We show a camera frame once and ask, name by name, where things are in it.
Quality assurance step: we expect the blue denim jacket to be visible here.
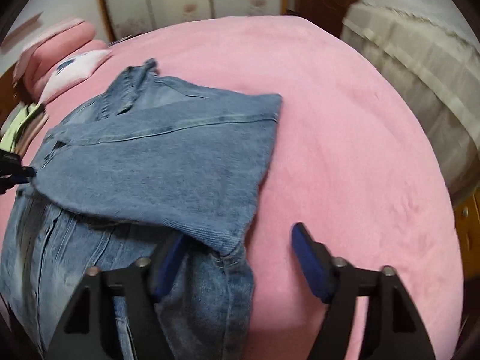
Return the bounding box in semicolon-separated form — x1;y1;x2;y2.
1;60;282;359

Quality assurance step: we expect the folded light green garment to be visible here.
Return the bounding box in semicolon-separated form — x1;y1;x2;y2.
1;103;49;158

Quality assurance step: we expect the white pillow with blue print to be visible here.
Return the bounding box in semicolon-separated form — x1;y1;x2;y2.
38;49;112;104

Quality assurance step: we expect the folded pink blanket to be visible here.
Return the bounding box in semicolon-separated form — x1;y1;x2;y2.
12;18;108;100

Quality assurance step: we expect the beige lace curtain cloth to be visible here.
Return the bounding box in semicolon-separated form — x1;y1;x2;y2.
341;2;479;200

